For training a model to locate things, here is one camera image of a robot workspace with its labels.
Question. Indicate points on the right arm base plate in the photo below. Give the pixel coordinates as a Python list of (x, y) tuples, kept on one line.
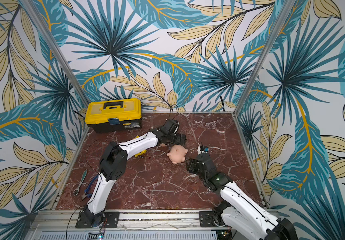
[(210, 219)]

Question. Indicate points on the blue handled pliers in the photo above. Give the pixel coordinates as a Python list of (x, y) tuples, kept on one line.
[(87, 193)]

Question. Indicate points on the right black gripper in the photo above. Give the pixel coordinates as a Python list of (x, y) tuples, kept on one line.
[(201, 156)]

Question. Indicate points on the yellow black toolbox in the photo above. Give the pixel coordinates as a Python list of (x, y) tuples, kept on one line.
[(111, 116)]

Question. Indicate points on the yellow piggy bank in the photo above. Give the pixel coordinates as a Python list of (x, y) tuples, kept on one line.
[(140, 153)]

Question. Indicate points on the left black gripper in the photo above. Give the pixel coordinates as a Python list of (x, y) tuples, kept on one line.
[(179, 140)]

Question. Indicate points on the green handled ratchet wrench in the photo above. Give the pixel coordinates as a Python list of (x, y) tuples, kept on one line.
[(77, 188)]

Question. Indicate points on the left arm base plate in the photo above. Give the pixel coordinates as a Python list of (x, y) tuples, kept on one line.
[(87, 220)]

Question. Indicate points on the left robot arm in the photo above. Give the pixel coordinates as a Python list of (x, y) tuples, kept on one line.
[(113, 164)]

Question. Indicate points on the pink piggy bank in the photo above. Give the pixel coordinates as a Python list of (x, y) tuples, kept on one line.
[(177, 154)]

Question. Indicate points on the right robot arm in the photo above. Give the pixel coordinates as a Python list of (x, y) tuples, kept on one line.
[(238, 210)]

